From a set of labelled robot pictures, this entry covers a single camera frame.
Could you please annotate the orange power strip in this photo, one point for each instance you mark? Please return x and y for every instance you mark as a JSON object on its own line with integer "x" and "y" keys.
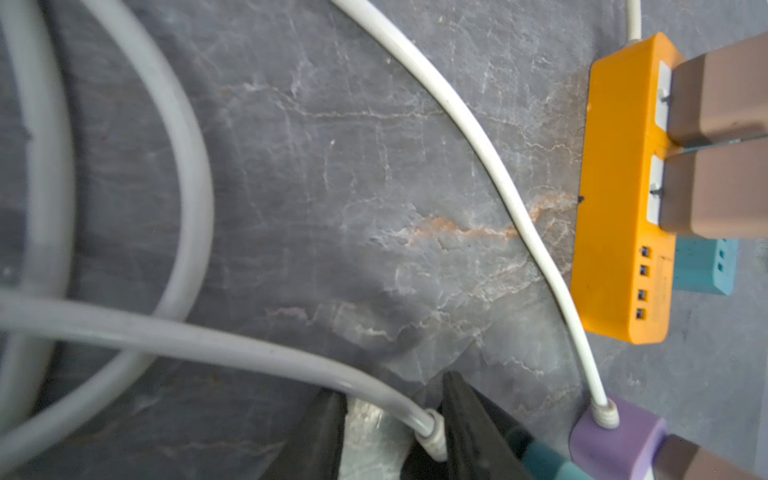
{"x": 623, "y": 263}

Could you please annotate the pink adapter on purple strip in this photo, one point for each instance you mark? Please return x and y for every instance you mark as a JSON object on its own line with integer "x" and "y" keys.
{"x": 680, "y": 459}

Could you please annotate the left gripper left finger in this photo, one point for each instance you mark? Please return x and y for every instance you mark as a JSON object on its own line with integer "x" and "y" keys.
{"x": 315, "y": 448}

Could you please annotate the purple power strip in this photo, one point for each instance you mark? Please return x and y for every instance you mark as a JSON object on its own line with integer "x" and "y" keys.
{"x": 623, "y": 453}

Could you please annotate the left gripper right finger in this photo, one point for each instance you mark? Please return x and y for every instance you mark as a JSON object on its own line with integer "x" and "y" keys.
{"x": 476, "y": 449}

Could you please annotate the black power strip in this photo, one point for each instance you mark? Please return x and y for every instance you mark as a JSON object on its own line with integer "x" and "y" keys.
{"x": 419, "y": 465}

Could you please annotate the teal power strip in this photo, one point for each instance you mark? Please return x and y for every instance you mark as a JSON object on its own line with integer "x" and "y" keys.
{"x": 706, "y": 265}

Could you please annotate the teal plug adapter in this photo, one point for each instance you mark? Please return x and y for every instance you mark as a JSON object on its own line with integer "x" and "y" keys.
{"x": 543, "y": 463}

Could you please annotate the pink adapter orange strip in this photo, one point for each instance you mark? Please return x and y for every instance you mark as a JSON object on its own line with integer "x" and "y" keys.
{"x": 720, "y": 96}
{"x": 719, "y": 192}

